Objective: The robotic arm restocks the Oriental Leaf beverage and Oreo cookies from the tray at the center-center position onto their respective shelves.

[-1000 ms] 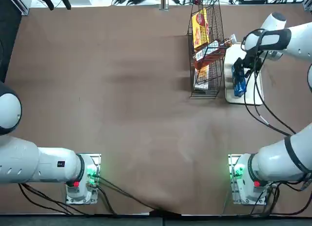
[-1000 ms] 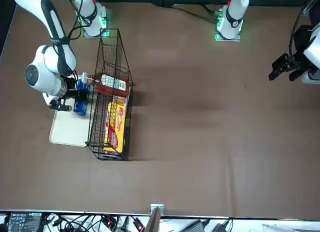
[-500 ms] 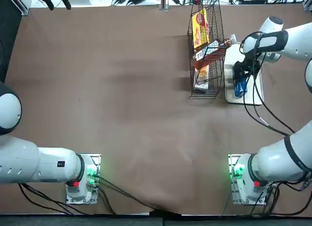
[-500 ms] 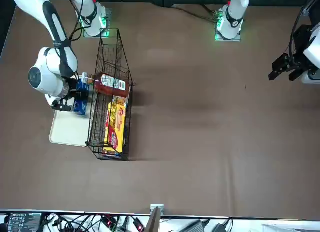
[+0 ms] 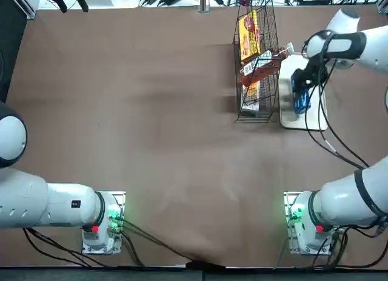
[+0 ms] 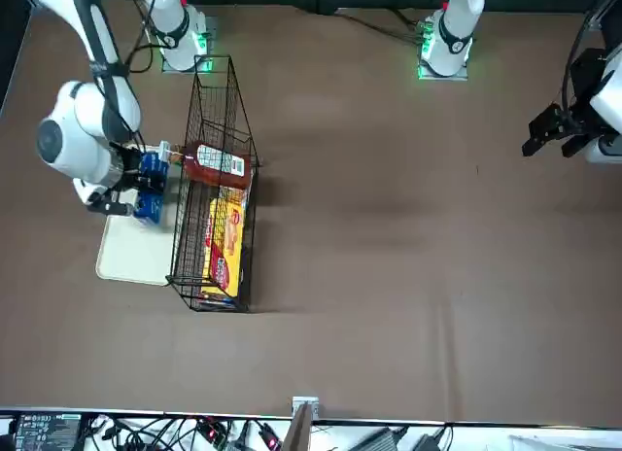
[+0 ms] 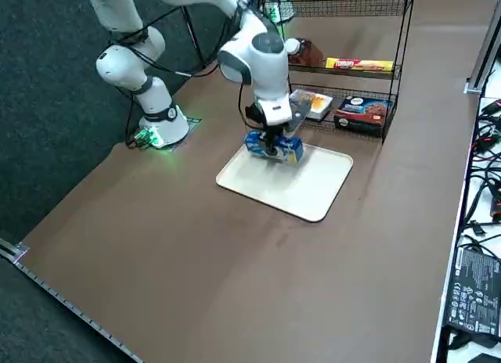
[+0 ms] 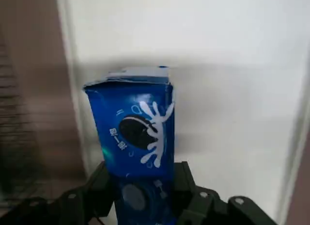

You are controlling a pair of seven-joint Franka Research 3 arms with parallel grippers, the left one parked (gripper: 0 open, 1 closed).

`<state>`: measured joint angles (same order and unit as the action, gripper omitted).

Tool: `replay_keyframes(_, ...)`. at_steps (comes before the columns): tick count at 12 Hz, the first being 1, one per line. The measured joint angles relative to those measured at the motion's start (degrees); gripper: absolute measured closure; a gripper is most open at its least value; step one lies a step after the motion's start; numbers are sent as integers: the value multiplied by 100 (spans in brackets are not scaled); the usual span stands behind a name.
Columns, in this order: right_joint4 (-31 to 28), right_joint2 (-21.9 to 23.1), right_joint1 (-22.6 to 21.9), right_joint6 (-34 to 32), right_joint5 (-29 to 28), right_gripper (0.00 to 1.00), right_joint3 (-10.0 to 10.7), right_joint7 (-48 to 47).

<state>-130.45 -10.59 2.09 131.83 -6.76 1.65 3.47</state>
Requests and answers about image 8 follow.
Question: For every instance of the blue Oreo cookie box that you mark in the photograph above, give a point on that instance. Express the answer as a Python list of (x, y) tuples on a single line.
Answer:
[(133, 128)]

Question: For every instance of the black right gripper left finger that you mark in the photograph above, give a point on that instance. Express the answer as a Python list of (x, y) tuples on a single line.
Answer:
[(94, 193)]

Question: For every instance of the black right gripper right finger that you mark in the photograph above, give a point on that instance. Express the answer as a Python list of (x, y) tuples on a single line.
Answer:
[(189, 200)]

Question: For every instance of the cream plastic tray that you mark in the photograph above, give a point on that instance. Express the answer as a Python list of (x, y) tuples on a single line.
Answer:
[(218, 40)]

